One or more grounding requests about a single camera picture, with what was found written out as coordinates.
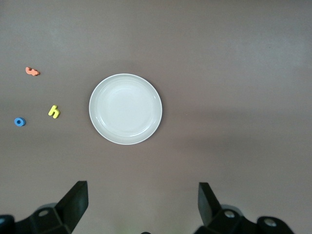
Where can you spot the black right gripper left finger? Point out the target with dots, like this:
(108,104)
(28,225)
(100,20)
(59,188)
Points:
(61,217)

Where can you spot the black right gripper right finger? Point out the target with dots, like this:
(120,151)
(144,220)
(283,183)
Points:
(219,219)

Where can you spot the blue foam letter o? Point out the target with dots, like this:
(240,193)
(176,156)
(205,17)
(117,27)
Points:
(17,124)

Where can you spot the yellow foam letter h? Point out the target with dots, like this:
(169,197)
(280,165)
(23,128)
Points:
(54,111)

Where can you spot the orange foam letter t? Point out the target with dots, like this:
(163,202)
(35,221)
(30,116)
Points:
(31,71)

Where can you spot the beige brown plate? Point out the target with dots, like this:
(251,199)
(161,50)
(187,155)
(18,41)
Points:
(125,109)

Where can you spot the brown table cover sheet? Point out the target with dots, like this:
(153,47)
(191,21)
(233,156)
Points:
(219,73)

